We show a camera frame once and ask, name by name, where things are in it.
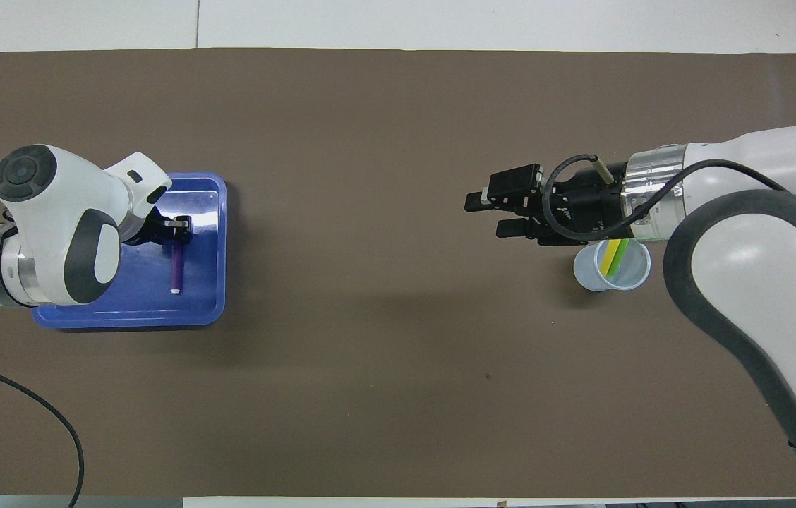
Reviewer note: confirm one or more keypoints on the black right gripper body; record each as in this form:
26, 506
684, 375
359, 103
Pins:
592, 208

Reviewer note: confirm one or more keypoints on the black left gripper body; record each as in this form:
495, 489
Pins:
151, 231

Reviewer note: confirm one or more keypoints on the purple marker pen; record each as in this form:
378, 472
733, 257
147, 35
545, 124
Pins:
176, 271

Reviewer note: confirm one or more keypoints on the yellow marker pen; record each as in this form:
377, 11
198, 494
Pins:
610, 259

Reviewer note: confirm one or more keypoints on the green marker pen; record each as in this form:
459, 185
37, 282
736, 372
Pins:
622, 255

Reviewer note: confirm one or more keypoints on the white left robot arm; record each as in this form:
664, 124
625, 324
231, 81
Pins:
52, 212

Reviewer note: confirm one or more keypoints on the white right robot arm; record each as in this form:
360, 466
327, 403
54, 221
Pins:
758, 268

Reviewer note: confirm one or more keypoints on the blue plastic tray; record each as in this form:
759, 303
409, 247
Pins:
204, 282

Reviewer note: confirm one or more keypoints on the clear plastic measuring cup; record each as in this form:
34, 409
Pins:
592, 279

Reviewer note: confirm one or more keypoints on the brown table mat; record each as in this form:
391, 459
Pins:
398, 353

